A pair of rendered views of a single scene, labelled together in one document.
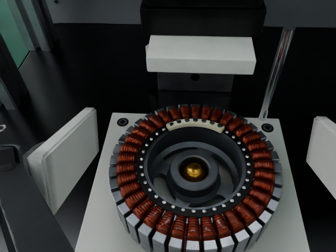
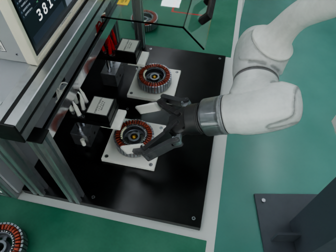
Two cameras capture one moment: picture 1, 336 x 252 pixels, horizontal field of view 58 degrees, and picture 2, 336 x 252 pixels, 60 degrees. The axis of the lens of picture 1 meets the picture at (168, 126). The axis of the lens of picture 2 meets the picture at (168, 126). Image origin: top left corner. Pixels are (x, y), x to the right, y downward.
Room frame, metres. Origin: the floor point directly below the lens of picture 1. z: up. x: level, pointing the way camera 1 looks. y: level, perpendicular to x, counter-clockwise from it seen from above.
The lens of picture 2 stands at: (-0.03, 0.43, 1.48)
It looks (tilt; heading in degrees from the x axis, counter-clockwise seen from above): 54 degrees down; 277
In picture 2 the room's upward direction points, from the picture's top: straight up
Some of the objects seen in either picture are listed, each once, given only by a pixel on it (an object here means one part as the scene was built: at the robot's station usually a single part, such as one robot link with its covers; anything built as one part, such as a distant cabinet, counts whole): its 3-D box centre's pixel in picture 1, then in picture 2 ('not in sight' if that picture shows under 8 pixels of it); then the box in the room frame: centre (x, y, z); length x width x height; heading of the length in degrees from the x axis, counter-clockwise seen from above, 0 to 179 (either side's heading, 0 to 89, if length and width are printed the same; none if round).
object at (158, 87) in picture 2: not in sight; (154, 78); (0.09, -0.26, 0.80); 0.11 x 0.11 x 0.04
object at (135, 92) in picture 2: not in sight; (154, 83); (0.09, -0.26, 0.78); 0.15 x 0.15 x 0.01; 84
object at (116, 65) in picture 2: not in sight; (112, 72); (0.23, -0.27, 0.80); 0.08 x 0.05 x 0.06; 84
